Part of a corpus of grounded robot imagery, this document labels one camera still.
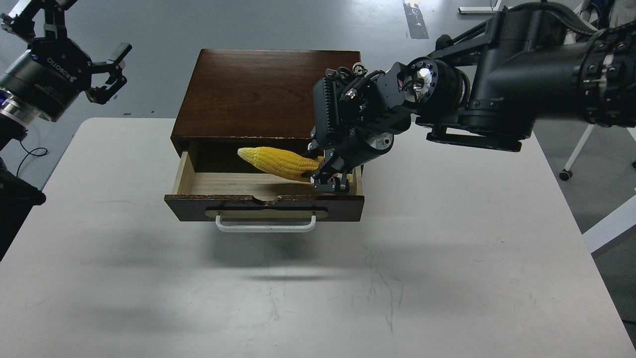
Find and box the white side table corner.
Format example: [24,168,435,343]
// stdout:
[582,196,636,253]

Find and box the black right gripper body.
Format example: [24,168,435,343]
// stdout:
[311,63,418,173]

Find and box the yellow corn cob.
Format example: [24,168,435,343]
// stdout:
[237,147,314,182]

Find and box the black floor tape strip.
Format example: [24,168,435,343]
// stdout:
[402,0,429,39]

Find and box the white office chair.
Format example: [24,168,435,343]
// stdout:
[558,0,635,181]

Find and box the wooden drawer with white handle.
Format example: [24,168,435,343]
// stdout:
[164,151,364,224]

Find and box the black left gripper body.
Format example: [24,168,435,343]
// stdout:
[0,39,92,122]

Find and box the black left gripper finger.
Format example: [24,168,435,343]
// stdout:
[0,0,78,50]
[85,43,133,105]

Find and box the white desk foot bar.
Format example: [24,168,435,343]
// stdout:
[458,0,508,14]

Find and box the dark wooden drawer cabinet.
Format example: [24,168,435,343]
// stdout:
[171,48,360,173]

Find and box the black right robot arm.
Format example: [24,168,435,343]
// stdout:
[303,0,635,193]

